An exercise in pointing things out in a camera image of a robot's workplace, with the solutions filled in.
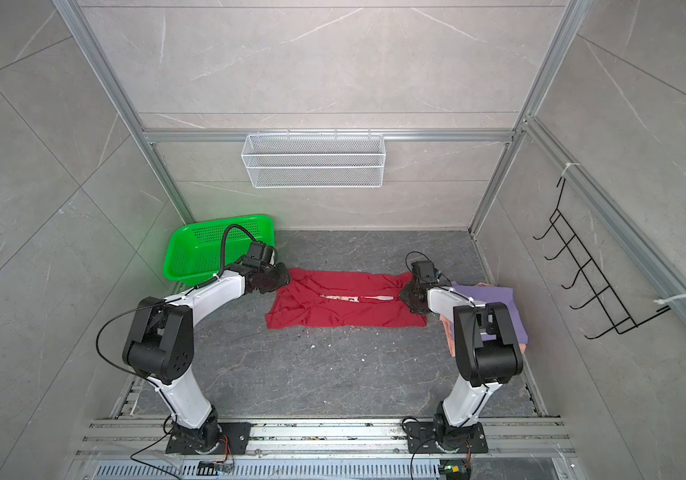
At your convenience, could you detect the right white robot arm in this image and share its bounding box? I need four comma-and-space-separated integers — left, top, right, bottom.
400, 281, 523, 455

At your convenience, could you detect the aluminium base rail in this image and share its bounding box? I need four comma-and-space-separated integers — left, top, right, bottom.
66, 417, 586, 479

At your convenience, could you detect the black wire hook rack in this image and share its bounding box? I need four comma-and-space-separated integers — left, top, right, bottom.
532, 178, 671, 340

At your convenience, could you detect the white cable tie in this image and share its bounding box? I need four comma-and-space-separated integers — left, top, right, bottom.
653, 293, 686, 305

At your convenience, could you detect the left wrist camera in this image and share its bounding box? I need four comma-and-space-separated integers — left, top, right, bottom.
243, 241, 276, 270

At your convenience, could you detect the green plastic basket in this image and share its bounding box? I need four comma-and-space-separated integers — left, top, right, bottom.
163, 215, 275, 287

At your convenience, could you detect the red t shirt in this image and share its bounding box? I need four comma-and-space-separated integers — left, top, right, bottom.
265, 269, 427, 330

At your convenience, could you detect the small green circuit board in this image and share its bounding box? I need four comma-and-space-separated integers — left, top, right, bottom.
439, 460, 472, 480

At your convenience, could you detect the left black corrugated cable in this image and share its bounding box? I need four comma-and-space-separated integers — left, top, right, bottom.
218, 223, 260, 280

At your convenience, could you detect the white wire mesh basket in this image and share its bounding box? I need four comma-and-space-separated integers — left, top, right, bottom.
241, 133, 387, 189

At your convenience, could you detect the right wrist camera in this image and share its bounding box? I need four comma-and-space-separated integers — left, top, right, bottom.
411, 260, 440, 289

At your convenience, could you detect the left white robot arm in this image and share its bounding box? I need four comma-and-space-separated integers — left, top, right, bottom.
122, 263, 291, 453

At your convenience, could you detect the purple folded t shirt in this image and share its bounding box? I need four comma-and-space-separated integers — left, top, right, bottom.
452, 283, 529, 348

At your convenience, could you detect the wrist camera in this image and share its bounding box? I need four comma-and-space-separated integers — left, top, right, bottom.
243, 241, 276, 270
411, 260, 440, 289

